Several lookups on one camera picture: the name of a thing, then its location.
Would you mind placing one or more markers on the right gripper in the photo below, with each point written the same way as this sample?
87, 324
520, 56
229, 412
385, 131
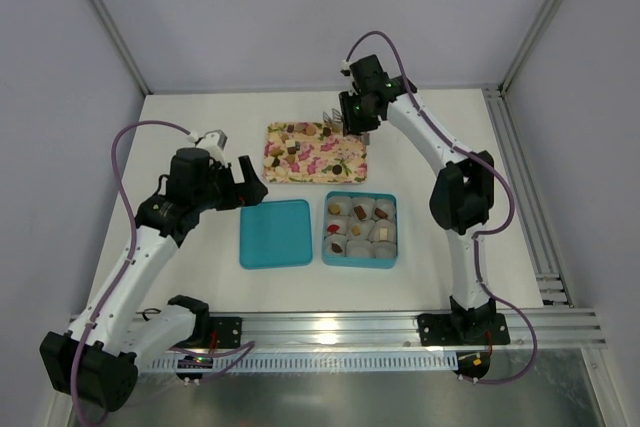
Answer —
353, 126

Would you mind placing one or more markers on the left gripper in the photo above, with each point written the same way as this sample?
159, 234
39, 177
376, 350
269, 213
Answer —
235, 187

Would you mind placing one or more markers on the metal tongs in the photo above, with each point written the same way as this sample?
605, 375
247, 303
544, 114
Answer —
334, 120

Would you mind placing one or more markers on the tan ridged chocolate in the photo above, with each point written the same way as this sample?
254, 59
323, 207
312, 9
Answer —
334, 209

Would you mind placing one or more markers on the brown oval chocolate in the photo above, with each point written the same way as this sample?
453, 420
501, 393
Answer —
381, 213

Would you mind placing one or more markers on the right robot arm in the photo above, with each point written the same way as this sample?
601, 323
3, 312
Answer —
463, 193

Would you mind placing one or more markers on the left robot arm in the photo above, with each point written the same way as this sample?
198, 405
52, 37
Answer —
98, 358

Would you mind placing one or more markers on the brown square chocolate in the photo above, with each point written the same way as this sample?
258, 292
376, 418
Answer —
360, 212

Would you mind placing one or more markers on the teal tin lid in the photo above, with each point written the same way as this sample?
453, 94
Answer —
275, 234

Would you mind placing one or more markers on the floral serving tray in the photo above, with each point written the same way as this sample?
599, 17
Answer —
297, 152

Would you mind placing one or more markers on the white paper cup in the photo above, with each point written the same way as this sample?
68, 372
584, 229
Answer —
367, 202
339, 205
365, 226

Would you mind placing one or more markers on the teal tin box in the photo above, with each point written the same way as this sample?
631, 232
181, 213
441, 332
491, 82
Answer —
337, 250

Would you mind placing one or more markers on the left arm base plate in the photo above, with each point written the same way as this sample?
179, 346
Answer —
224, 332

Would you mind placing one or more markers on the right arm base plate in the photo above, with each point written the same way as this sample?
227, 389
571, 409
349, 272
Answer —
447, 330

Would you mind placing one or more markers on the slotted cable duct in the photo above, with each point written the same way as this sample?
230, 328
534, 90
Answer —
258, 362

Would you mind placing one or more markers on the aluminium rail frame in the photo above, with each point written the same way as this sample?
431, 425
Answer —
545, 328

